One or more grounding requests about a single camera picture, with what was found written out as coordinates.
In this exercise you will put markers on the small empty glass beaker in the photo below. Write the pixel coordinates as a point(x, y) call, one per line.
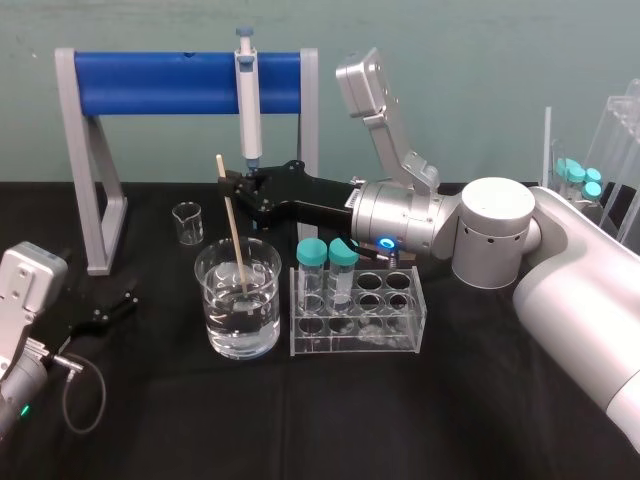
point(188, 225)

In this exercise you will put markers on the white pipette with blue ends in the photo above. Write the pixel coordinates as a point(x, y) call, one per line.
point(249, 115)

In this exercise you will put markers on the tall clear acrylic stand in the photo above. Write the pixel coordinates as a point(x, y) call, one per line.
point(617, 150)

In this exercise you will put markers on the small vial with teal cap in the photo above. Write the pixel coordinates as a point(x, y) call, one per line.
point(565, 166)
point(593, 190)
point(594, 175)
point(576, 173)

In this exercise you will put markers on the large glass beaker with water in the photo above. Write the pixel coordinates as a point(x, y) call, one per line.
point(240, 325)

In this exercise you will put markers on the silver and grey left robot arm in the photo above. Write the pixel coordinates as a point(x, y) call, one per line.
point(25, 295)

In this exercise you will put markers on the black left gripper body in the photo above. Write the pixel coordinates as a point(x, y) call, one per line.
point(70, 325)

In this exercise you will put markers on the silver and white right robot arm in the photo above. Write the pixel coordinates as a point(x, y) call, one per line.
point(560, 270)

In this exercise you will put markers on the black table cloth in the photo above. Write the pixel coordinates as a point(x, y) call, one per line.
point(350, 425)

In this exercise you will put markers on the beige stick thermometer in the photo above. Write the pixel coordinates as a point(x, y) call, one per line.
point(233, 230)

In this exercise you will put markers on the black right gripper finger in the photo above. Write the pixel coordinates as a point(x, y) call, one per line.
point(242, 181)
point(257, 205)

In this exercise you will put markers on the grey stand with blue bar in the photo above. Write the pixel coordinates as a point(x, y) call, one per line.
point(150, 82)

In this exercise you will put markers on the clear acrylic test tube rack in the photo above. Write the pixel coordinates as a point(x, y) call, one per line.
point(360, 340)

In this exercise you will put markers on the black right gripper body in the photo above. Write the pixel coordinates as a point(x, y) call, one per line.
point(310, 200)

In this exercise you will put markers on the clear tube with teal cap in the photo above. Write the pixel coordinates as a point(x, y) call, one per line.
point(310, 252)
point(342, 255)

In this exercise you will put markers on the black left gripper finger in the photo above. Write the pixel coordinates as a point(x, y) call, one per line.
point(117, 290)
point(116, 307)

